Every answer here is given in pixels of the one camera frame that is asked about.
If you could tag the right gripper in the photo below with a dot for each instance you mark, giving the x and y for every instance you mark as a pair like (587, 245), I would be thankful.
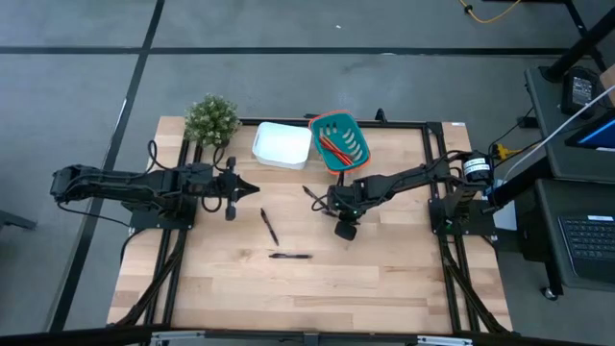
(348, 197)

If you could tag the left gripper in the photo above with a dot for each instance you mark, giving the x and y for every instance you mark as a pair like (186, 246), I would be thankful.
(228, 187)

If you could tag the black ballpoint pen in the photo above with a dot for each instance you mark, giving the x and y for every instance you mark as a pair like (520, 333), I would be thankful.
(311, 193)
(269, 226)
(290, 256)

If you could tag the red pencil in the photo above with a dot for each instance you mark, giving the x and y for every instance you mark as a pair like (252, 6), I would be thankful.
(343, 159)
(331, 146)

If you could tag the teal basket orange rim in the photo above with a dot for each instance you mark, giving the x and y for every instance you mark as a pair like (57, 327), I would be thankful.
(346, 122)

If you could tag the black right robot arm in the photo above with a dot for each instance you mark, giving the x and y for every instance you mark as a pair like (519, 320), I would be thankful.
(413, 175)

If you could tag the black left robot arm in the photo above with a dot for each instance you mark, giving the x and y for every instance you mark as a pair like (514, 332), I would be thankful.
(125, 185)

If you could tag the white plastic bin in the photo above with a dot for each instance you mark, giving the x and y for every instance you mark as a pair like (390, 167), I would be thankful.
(281, 144)

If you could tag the small potted green plant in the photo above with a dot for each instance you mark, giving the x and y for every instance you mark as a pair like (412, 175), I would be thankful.
(211, 117)

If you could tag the yellow power plug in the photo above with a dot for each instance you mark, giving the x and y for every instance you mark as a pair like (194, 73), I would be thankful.
(502, 152)

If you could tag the dark grey desk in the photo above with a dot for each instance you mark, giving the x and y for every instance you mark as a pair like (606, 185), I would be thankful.
(543, 96)

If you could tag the black caster wheel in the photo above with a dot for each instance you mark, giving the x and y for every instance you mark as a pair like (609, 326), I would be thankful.
(548, 293)

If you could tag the black rig crossbar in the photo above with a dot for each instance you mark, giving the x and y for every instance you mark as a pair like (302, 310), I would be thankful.
(72, 336)

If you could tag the grey furniture foot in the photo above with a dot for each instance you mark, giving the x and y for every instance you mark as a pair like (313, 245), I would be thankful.
(14, 220)

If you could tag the black keyboard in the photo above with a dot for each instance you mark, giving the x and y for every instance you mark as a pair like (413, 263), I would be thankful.
(591, 245)

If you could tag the black power adapter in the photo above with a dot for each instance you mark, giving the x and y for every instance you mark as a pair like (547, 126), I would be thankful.
(581, 91)

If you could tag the monitor with blue screen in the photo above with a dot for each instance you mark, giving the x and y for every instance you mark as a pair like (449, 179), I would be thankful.
(600, 134)

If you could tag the black stand legs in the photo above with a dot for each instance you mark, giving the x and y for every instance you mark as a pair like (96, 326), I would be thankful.
(576, 52)

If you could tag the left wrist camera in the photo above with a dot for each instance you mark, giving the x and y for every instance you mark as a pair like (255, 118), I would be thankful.
(230, 212)

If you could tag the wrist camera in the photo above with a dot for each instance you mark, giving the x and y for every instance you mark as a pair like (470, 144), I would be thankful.
(230, 212)
(346, 231)

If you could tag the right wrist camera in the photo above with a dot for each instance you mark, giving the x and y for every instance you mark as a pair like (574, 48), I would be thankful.
(346, 231)

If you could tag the black aluminium table frame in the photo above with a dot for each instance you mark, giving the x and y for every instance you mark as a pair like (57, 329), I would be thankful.
(250, 121)

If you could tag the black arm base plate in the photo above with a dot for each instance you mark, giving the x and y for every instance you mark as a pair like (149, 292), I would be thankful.
(475, 223)
(144, 221)

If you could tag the silver metal bracket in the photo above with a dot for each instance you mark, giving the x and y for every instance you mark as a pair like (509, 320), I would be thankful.
(178, 338)
(444, 341)

